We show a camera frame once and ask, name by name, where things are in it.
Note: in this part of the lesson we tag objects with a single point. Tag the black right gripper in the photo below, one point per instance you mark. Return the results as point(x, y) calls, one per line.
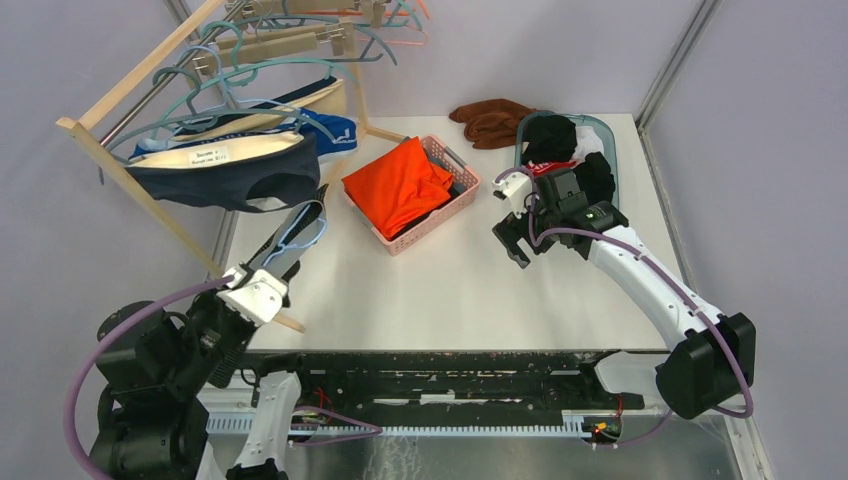
point(510, 230)

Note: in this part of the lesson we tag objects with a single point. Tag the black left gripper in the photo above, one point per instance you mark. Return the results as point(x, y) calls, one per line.
point(245, 323)

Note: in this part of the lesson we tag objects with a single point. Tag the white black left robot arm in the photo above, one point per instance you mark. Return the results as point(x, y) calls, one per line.
point(151, 424)

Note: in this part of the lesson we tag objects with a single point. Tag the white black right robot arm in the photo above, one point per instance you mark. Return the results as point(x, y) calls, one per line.
point(710, 358)

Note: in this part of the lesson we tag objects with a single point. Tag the cream navy labelled underwear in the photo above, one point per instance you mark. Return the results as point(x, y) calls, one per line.
point(248, 173)

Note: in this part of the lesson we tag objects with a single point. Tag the blue white-lettered underwear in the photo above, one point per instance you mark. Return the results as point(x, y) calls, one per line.
point(333, 134)

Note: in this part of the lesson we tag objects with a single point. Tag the grey-blue plastic hanger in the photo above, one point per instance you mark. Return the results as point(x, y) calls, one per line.
point(185, 116)

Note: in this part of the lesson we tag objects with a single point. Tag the beige navy-trimmed underwear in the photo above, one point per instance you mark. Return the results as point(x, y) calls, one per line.
point(325, 96)

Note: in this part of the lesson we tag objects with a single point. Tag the wooden clip hanger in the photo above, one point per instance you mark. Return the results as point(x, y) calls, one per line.
point(251, 48)

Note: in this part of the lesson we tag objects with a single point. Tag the orange plastic hanger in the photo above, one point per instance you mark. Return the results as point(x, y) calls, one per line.
point(407, 17)

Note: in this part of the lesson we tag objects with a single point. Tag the red white garment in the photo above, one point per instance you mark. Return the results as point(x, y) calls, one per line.
point(544, 168)

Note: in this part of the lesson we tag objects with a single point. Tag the pink perforated plastic basket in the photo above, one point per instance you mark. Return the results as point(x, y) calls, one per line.
point(463, 193)

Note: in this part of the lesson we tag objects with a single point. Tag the black garment in basket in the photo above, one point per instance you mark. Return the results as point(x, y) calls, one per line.
point(553, 139)

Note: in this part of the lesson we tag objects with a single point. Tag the brown cloth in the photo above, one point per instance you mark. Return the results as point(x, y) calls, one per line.
point(491, 124)

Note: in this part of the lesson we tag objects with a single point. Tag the white garment in basket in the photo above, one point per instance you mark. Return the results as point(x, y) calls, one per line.
point(587, 142)

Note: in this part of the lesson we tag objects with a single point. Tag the orange folded garment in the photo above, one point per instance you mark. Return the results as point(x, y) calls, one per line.
point(399, 188)

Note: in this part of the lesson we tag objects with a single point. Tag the teal oval laundry basket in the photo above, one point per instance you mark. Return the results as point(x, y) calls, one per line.
point(602, 129)

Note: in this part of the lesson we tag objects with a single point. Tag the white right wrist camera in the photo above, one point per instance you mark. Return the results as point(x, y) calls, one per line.
point(517, 189)

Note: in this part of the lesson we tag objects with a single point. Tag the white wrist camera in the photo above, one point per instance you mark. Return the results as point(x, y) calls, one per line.
point(517, 189)
point(256, 295)

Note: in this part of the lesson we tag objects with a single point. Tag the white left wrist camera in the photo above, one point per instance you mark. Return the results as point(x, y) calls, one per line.
point(256, 295)

